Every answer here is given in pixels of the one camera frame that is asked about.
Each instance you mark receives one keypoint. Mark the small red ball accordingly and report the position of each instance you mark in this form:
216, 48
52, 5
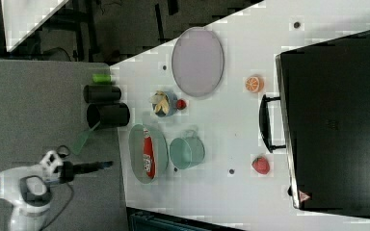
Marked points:
181, 104

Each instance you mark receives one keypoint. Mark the lavender round plate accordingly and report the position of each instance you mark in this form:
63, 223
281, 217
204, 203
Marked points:
197, 62

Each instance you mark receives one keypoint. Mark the blue bowl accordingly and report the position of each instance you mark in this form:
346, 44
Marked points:
172, 101

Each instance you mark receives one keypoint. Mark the teal metal cup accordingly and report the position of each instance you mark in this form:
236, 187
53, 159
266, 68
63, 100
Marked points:
187, 150

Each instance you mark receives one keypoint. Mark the cream plush toy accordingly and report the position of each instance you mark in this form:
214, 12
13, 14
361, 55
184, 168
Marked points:
160, 102

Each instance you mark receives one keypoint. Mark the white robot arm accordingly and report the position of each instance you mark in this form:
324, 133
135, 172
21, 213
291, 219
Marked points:
28, 189

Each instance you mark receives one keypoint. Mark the small black cup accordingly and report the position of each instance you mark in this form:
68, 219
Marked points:
101, 93

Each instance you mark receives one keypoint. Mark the green slotted spatula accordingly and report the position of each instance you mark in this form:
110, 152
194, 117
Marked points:
79, 143

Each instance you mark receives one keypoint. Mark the large black pot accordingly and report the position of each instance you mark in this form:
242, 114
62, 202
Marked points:
104, 116

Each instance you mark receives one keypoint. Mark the red strawberry toy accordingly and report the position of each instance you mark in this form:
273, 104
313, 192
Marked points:
261, 165

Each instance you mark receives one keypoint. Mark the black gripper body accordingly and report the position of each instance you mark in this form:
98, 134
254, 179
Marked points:
67, 173

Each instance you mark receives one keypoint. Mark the orange slice toy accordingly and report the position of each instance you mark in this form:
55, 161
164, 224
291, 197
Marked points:
254, 84

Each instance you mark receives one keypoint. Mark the silver toaster oven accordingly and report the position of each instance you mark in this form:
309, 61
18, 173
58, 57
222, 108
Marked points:
324, 97

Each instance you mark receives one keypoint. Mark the green cylinder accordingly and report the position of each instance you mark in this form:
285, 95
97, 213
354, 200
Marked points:
102, 79

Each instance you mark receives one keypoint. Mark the grey-green oval strainer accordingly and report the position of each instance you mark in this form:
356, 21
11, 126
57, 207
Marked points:
160, 151

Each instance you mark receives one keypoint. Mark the red felt ketchup bottle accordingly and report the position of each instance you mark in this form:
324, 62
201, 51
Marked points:
148, 156

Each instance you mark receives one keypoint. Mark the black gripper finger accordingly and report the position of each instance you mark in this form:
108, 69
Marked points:
93, 166

